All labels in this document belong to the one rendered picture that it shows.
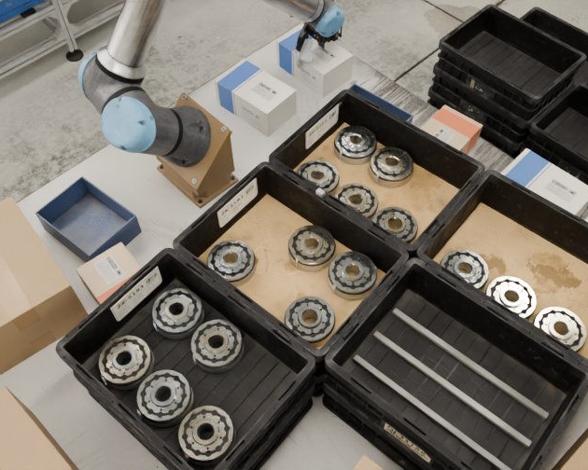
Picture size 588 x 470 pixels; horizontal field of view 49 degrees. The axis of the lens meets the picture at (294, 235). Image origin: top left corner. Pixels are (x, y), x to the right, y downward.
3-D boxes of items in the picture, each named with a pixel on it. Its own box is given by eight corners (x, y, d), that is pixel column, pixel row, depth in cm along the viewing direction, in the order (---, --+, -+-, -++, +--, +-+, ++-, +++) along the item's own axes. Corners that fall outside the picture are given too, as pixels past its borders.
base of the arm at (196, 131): (155, 146, 166) (127, 142, 157) (181, 95, 161) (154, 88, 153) (192, 178, 160) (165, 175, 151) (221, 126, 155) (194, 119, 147)
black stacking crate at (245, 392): (71, 372, 129) (53, 349, 120) (176, 274, 142) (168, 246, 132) (213, 506, 115) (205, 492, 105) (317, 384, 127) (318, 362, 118)
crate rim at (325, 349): (170, 250, 134) (168, 243, 132) (265, 165, 147) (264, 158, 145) (319, 366, 119) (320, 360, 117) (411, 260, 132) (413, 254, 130)
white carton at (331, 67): (276, 64, 196) (275, 40, 188) (305, 47, 200) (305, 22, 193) (322, 98, 188) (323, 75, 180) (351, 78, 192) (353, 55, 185)
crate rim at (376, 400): (320, 366, 119) (320, 360, 117) (411, 260, 132) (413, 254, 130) (511, 513, 105) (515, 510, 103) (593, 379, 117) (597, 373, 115)
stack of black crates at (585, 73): (478, 83, 270) (492, 39, 251) (519, 49, 282) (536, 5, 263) (560, 133, 254) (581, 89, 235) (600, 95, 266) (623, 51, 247)
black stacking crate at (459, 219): (406, 283, 140) (413, 255, 131) (476, 200, 153) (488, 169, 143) (574, 395, 126) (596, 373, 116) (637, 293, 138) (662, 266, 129)
